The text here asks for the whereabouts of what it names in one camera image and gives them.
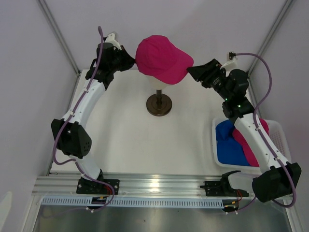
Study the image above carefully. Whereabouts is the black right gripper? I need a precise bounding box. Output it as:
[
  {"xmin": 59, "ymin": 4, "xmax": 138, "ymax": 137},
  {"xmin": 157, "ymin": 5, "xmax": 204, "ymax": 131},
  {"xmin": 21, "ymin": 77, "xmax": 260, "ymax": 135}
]
[{"xmin": 186, "ymin": 59, "xmax": 232, "ymax": 102}]

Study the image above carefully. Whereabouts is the pink cap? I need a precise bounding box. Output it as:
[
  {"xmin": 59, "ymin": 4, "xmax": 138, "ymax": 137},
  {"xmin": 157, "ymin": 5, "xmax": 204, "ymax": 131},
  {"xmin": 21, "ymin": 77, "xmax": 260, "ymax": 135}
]
[
  {"xmin": 232, "ymin": 114, "xmax": 270, "ymax": 172},
  {"xmin": 135, "ymin": 35, "xmax": 194, "ymax": 85}
]

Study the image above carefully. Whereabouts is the cream mannequin head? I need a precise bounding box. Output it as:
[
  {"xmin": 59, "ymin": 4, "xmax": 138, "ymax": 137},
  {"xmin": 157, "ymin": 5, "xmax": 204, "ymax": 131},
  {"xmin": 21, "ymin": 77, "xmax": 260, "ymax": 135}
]
[{"xmin": 146, "ymin": 75, "xmax": 172, "ymax": 116}]

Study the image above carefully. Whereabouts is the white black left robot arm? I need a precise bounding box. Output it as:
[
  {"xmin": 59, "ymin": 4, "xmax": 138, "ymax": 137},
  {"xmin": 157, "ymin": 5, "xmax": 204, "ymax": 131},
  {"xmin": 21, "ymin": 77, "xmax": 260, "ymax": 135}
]
[{"xmin": 51, "ymin": 42, "xmax": 135, "ymax": 194}]

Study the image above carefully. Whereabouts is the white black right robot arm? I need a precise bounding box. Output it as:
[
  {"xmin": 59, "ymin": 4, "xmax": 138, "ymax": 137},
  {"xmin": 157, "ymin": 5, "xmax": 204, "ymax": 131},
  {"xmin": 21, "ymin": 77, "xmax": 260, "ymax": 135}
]
[{"xmin": 187, "ymin": 59, "xmax": 301, "ymax": 208}]

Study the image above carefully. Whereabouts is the blue cap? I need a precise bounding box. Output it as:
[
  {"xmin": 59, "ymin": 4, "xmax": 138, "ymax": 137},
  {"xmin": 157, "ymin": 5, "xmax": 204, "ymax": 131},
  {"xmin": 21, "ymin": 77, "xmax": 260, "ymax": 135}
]
[{"xmin": 215, "ymin": 120, "xmax": 250, "ymax": 167}]

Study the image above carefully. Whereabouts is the white plastic basket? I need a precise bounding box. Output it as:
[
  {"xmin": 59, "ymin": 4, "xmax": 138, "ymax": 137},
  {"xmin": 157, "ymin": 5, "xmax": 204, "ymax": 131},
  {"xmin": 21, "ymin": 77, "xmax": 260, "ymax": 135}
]
[{"xmin": 212, "ymin": 118, "xmax": 291, "ymax": 172}]

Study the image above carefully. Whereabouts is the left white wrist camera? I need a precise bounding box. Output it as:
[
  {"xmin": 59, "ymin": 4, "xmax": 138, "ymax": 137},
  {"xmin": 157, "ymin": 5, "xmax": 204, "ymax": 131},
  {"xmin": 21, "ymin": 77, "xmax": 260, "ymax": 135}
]
[{"xmin": 105, "ymin": 32, "xmax": 121, "ymax": 50}]

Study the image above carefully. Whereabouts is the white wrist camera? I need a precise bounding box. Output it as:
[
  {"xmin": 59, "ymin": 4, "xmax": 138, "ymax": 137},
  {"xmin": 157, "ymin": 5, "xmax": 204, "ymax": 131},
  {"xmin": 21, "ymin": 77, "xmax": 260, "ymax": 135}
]
[
  {"xmin": 221, "ymin": 52, "xmax": 238, "ymax": 71},
  {"xmin": 105, "ymin": 32, "xmax": 121, "ymax": 50}
]

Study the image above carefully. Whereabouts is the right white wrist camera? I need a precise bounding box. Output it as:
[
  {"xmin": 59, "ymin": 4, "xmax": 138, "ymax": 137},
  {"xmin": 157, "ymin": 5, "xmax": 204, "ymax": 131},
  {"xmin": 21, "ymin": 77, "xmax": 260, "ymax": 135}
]
[{"xmin": 221, "ymin": 52, "xmax": 238, "ymax": 71}]

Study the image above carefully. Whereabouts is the left aluminium frame post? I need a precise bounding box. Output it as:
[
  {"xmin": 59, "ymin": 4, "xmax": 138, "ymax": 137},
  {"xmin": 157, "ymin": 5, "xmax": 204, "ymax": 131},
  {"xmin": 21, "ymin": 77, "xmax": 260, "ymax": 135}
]
[{"xmin": 36, "ymin": 0, "xmax": 81, "ymax": 75}]

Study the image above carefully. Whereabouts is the aluminium frame post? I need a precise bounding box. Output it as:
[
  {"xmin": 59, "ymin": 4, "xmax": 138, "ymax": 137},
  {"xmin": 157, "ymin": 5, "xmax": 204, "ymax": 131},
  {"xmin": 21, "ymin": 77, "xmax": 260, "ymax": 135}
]
[
  {"xmin": 36, "ymin": 0, "xmax": 81, "ymax": 75},
  {"xmin": 246, "ymin": 0, "xmax": 300, "ymax": 77}
]

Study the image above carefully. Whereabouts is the right aluminium frame post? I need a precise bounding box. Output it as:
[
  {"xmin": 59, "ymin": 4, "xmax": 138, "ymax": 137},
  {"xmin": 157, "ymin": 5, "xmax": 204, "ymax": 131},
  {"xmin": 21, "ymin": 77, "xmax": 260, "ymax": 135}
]
[{"xmin": 246, "ymin": 0, "xmax": 300, "ymax": 77}]

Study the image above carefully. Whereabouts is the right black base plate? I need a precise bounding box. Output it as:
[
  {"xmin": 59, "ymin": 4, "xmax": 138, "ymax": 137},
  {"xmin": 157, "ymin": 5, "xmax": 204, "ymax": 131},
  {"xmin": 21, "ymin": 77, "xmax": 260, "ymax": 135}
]
[{"xmin": 199, "ymin": 180, "xmax": 249, "ymax": 197}]

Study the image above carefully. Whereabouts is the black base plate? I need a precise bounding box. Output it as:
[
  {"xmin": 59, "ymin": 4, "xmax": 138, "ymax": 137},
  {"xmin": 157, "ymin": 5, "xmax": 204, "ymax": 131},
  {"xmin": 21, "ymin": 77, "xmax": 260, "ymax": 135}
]
[
  {"xmin": 199, "ymin": 180, "xmax": 249, "ymax": 197},
  {"xmin": 76, "ymin": 176, "xmax": 120, "ymax": 195}
]

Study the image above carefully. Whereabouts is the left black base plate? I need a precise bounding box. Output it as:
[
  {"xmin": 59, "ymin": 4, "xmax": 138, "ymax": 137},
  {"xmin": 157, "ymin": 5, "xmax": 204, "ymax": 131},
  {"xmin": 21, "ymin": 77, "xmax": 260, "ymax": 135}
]
[{"xmin": 76, "ymin": 176, "xmax": 120, "ymax": 195}]

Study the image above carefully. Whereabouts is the aluminium mounting rail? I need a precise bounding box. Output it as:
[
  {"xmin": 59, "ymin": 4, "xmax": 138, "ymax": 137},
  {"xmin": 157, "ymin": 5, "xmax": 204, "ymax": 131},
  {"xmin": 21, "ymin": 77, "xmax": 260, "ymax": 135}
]
[{"xmin": 32, "ymin": 172, "xmax": 221, "ymax": 198}]

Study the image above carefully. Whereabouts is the white slotted cable duct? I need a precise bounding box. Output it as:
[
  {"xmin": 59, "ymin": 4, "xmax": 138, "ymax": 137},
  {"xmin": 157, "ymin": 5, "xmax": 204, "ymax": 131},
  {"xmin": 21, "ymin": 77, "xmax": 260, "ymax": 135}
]
[{"xmin": 41, "ymin": 196, "xmax": 224, "ymax": 209}]

